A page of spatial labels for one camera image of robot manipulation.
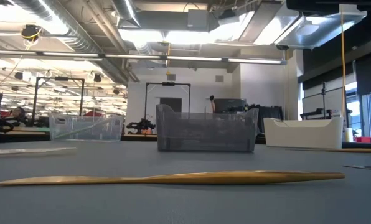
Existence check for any gold knife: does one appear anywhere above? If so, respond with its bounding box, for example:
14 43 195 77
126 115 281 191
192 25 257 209
0 170 346 187

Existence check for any dark grey translucent bin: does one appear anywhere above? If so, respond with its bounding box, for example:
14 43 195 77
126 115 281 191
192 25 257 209
156 103 260 153

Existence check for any black computer monitor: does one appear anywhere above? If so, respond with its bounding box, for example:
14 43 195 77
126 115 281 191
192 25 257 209
215 98 247 114

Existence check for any long ceiling light fixture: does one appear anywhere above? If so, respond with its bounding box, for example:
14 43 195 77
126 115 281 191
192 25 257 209
0 49 288 66

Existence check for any clear plastic bin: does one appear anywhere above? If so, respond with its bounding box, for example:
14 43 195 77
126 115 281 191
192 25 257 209
48 112 125 142

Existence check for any black equipment case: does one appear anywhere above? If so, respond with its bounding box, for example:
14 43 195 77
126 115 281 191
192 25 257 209
247 105 284 130

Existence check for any white plastic bin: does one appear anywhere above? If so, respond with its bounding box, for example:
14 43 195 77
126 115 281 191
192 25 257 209
263 116 344 149

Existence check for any white board panel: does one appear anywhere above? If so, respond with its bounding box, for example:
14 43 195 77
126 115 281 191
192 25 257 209
302 86 345 121

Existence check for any black tripod stand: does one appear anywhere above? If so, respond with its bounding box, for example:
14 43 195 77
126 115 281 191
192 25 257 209
319 82 327 110

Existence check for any wooden top work table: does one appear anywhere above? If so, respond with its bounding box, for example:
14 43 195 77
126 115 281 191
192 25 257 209
0 126 51 141

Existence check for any black camera gantry frame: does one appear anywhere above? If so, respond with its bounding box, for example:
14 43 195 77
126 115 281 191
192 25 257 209
144 82 192 121
32 76 85 127

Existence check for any yellow hanging cable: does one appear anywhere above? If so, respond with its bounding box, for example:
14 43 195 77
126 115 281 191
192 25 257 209
339 11 347 141

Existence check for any yellow black cord reel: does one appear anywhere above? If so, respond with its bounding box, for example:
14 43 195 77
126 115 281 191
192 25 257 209
20 24 42 42

